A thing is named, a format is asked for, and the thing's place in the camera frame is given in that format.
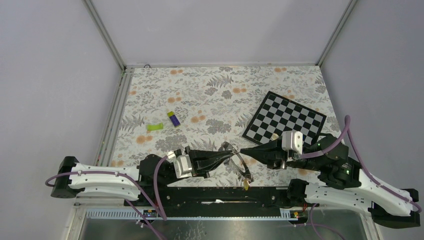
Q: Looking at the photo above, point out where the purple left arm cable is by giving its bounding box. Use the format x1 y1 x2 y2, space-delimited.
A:
45 151 187 240

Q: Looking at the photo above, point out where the yellow key tag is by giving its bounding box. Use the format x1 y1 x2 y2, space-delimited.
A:
243 179 251 191

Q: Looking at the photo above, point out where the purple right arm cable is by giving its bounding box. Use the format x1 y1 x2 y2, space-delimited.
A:
298 115 422 213

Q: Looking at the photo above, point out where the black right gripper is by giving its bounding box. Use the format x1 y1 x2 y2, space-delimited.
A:
238 134 323 170

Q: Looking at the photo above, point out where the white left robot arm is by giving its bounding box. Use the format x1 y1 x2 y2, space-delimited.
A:
45 147 234 206

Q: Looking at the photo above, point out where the green marker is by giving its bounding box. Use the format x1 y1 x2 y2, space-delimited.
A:
146 122 164 132

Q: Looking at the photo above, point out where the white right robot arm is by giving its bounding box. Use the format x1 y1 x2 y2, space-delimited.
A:
240 130 421 229

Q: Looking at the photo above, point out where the purple yellow marker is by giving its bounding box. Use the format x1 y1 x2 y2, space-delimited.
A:
167 111 181 128

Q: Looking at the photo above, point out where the black front rail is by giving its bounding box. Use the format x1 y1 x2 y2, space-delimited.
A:
157 186 307 207

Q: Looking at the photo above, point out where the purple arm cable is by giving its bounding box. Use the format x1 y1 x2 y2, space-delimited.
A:
298 115 422 213
45 151 187 240

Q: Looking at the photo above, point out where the black white chessboard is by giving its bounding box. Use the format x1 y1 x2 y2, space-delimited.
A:
242 91 327 147

